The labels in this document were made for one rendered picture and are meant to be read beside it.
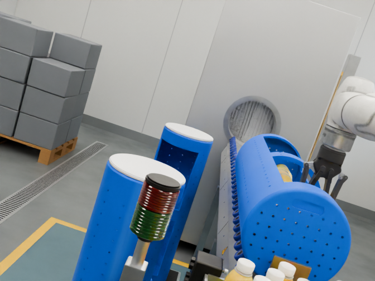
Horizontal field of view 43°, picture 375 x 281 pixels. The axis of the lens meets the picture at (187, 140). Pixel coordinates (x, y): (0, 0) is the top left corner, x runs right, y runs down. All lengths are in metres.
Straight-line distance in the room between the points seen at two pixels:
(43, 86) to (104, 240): 3.08
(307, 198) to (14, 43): 3.77
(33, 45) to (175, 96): 2.39
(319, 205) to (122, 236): 0.67
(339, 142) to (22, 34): 3.67
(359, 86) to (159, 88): 5.13
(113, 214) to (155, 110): 4.87
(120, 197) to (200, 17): 4.92
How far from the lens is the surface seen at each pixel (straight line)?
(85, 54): 4.86
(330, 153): 1.40
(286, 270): 1.13
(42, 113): 4.62
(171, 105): 6.37
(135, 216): 0.81
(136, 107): 6.45
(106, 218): 1.62
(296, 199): 1.26
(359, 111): 1.24
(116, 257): 1.64
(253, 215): 1.26
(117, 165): 1.59
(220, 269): 1.19
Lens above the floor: 1.49
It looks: 11 degrees down
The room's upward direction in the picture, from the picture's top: 18 degrees clockwise
